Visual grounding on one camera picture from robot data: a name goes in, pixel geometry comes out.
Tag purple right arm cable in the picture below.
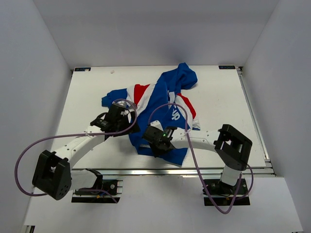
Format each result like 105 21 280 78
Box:
148 103 254 215

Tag blue corner label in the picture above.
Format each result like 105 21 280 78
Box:
218 65 236 69
74 67 91 72

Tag blue right corner label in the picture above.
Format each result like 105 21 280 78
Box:
218 65 236 69

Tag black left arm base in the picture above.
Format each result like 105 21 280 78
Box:
71 169 123 204

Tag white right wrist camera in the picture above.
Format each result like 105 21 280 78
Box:
150 120 163 131

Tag blue left corner label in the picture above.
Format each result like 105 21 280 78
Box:
74 67 91 72

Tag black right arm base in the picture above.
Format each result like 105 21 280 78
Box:
204 179 250 206

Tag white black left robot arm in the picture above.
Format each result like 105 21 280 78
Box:
32 99 140 200

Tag blue white red jacket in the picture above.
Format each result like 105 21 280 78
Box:
102 63 200 156

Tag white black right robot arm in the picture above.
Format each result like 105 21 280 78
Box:
142 124 253 194

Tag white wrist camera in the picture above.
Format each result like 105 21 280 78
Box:
117 100 134 121
150 120 163 131

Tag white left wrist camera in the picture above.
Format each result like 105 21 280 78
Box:
117 100 134 121

